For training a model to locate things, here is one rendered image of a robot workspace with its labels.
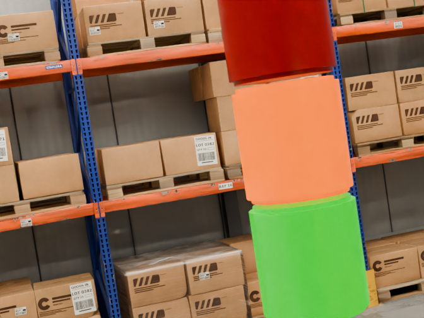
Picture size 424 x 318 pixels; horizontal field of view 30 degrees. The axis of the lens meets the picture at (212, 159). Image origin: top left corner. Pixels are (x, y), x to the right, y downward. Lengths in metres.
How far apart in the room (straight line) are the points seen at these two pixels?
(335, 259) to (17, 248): 8.81
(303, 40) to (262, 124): 0.04
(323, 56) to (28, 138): 8.75
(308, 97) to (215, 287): 7.81
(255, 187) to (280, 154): 0.02
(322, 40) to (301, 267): 0.10
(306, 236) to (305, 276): 0.02
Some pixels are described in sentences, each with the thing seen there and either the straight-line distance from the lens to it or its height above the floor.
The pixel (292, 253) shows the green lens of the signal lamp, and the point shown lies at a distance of 0.35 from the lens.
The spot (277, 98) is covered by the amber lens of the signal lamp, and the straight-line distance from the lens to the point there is 0.34.
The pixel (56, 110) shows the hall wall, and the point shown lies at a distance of 9.11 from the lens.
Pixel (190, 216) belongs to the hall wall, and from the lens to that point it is 9.39.
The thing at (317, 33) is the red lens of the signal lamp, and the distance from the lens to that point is 0.35.
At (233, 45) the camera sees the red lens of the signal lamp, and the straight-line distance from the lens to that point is 0.36.
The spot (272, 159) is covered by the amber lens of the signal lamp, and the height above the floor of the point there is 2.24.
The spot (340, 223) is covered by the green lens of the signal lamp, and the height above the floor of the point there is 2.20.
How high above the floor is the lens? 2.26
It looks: 3 degrees down
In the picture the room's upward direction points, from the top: 9 degrees counter-clockwise
